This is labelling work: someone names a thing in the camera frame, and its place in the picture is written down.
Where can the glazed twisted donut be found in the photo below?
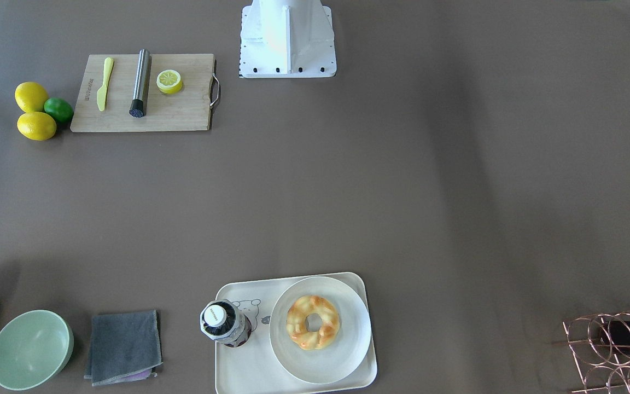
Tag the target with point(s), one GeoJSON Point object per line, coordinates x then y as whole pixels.
{"type": "Point", "coordinates": [297, 315]}

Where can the white round plate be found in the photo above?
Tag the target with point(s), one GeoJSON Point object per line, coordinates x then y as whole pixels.
{"type": "Point", "coordinates": [346, 352]}

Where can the wooden cutting board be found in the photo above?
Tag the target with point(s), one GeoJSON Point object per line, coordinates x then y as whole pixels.
{"type": "Point", "coordinates": [188, 110]}

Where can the dark tea bottle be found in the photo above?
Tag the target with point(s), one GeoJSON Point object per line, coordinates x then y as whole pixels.
{"type": "Point", "coordinates": [225, 324]}

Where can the halved lemon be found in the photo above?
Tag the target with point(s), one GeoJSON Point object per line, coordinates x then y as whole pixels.
{"type": "Point", "coordinates": [169, 81]}

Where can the grey folded cloth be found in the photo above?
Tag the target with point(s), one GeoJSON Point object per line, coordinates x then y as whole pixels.
{"type": "Point", "coordinates": [124, 347]}

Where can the yellow plastic knife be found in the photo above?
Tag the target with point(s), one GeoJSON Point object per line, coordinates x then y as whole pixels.
{"type": "Point", "coordinates": [101, 97]}

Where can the green lime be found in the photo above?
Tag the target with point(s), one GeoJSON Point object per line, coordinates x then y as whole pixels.
{"type": "Point", "coordinates": [60, 110]}

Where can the lower yellow lemon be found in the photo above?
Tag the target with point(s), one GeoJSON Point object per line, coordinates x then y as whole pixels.
{"type": "Point", "coordinates": [37, 126]}

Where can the yellow lemon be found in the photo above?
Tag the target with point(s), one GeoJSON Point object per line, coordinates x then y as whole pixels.
{"type": "Point", "coordinates": [31, 97]}
{"type": "Point", "coordinates": [37, 126]}

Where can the upper yellow lemon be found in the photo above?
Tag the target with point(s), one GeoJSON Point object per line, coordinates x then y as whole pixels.
{"type": "Point", "coordinates": [31, 97]}

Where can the green bowl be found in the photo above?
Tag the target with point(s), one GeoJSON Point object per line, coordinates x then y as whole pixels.
{"type": "Point", "coordinates": [34, 347]}

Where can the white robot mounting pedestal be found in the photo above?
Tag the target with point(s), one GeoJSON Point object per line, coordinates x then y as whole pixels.
{"type": "Point", "coordinates": [287, 39]}

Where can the copper wire bottle rack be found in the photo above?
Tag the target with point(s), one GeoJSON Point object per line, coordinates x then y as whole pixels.
{"type": "Point", "coordinates": [600, 347]}

